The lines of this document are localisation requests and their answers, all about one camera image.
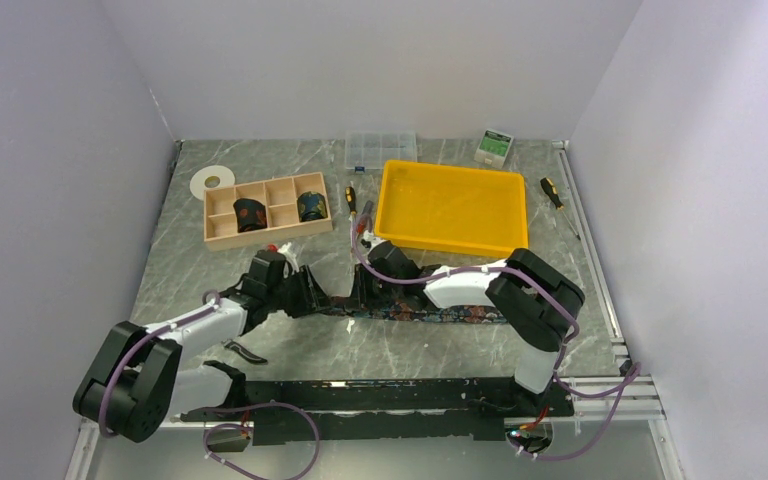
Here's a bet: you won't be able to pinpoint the black yellow handled screwdriver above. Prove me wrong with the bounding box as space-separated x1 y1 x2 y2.
344 185 358 247

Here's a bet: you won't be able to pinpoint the dark rolled tie orange pattern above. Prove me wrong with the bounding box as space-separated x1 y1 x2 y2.
232 198 268 233

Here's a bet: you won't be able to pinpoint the clear plastic parts box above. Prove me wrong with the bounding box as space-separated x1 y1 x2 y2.
344 131 418 173

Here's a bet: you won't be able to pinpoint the green white small box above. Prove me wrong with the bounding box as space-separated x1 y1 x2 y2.
474 129 514 169

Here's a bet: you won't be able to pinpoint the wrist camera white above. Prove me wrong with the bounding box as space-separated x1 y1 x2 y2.
267 242 299 271
357 230 386 251

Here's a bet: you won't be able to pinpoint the blue rolled tie yellow flowers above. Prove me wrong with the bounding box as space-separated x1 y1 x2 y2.
297 191 329 223

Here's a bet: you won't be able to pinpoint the navy floral necktie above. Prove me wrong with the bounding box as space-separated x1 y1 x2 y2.
321 297 508 324

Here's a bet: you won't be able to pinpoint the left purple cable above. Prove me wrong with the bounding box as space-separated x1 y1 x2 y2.
97 290 322 480

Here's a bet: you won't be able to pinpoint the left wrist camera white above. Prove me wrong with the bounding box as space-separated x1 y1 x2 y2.
267 242 299 271

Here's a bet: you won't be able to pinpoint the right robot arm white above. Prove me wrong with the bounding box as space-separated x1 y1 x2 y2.
279 241 585 415

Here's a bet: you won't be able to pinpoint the blue red handled screwdriver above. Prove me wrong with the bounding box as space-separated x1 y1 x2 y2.
355 200 374 233

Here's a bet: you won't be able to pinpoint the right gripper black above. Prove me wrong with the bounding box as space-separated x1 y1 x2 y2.
346 263 402 310

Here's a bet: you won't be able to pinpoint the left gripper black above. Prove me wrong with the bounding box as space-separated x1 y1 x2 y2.
266 264 334 319

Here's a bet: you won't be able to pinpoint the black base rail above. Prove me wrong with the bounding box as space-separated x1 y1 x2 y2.
181 377 574 446

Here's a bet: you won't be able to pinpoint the white tape roll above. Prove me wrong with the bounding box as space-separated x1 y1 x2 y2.
189 165 235 200

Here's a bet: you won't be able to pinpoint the small black curved piece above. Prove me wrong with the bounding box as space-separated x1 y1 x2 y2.
223 340 268 365

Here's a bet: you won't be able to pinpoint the black yellow screwdriver right side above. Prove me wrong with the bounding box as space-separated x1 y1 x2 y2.
539 177 581 240

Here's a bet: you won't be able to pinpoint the yellow plastic tray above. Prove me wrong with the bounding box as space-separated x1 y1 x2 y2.
374 160 529 259

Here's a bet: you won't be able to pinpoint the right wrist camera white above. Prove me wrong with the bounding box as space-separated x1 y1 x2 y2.
357 230 386 251

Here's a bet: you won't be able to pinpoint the wooden compartment organizer box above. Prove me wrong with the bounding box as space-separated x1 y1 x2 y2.
203 172 334 251

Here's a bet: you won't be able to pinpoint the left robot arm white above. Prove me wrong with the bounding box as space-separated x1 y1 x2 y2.
72 250 299 443

